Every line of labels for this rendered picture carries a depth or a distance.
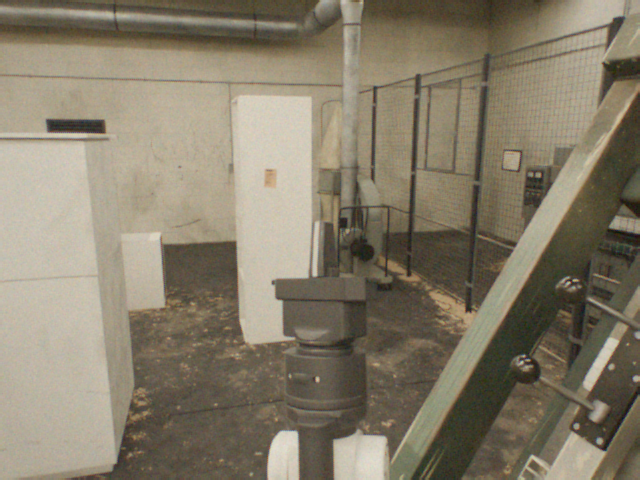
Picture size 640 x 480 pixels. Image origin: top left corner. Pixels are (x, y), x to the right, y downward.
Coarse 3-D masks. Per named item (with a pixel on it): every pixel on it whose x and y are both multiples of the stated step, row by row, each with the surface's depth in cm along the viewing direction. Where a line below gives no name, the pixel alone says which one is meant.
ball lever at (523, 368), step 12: (516, 360) 64; (528, 360) 63; (516, 372) 64; (528, 372) 63; (540, 372) 63; (552, 384) 64; (576, 396) 64; (588, 408) 63; (600, 408) 63; (600, 420) 63
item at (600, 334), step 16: (624, 192) 86; (624, 288) 80; (608, 304) 81; (624, 304) 78; (608, 320) 79; (592, 336) 80; (608, 336) 78; (592, 352) 79; (576, 368) 80; (560, 384) 81; (576, 384) 79; (560, 400) 79; (544, 416) 80; (560, 416) 78; (544, 432) 79; (528, 448) 80
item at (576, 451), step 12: (636, 408) 62; (624, 420) 62; (636, 420) 63; (624, 432) 62; (636, 432) 63; (564, 444) 66; (576, 444) 65; (588, 444) 64; (612, 444) 62; (624, 444) 63; (564, 456) 66; (576, 456) 64; (588, 456) 63; (600, 456) 62; (612, 456) 62; (624, 456) 63; (552, 468) 66; (564, 468) 65; (576, 468) 64; (588, 468) 63; (600, 468) 62; (612, 468) 63
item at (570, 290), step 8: (560, 280) 65; (568, 280) 64; (576, 280) 63; (560, 288) 64; (568, 288) 63; (576, 288) 63; (584, 288) 63; (560, 296) 64; (568, 296) 63; (576, 296) 63; (584, 296) 63; (592, 304) 64; (600, 304) 64; (608, 312) 64; (616, 312) 64; (624, 320) 64; (632, 320) 63
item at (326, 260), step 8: (320, 224) 52; (328, 224) 53; (320, 232) 52; (328, 232) 53; (320, 240) 52; (328, 240) 53; (320, 248) 52; (328, 248) 53; (320, 256) 52; (328, 256) 52; (336, 256) 54; (320, 264) 52; (328, 264) 52; (336, 264) 54; (320, 272) 51; (328, 272) 52; (336, 272) 52
